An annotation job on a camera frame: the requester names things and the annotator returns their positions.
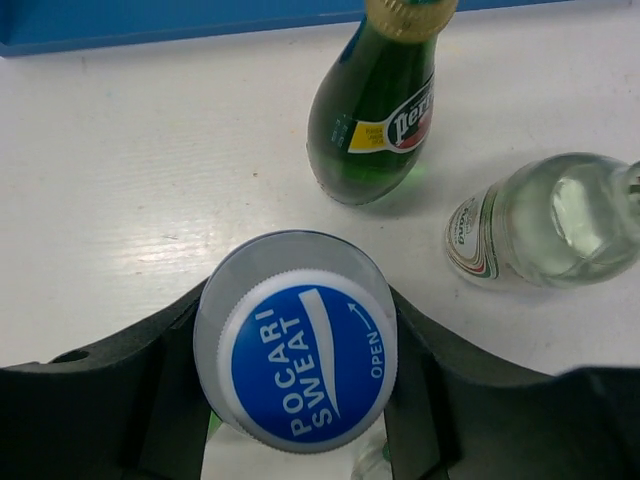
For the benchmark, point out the green glass bottle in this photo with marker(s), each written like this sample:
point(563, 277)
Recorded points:
point(214, 424)
point(373, 110)

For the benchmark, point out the clear glass bottle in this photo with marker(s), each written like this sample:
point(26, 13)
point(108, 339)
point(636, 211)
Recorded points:
point(374, 461)
point(567, 221)

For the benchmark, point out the clear glass bottle rear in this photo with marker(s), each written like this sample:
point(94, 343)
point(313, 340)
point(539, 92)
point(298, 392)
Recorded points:
point(567, 221)

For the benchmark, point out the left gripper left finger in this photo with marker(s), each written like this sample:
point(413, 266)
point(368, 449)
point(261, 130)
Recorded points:
point(129, 406)

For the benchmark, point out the clear glass bottle front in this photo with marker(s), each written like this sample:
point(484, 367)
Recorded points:
point(374, 461)

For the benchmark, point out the green glass bottle front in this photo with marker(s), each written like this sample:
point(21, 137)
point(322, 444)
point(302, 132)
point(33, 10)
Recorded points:
point(214, 424)

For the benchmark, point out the Pocari Sweat bottle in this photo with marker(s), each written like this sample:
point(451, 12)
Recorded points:
point(295, 341)

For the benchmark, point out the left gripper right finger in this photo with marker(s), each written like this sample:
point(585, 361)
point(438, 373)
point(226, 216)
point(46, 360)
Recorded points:
point(460, 412)

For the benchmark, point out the blue and yellow shelf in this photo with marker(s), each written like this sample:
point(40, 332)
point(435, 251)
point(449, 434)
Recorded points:
point(39, 27)

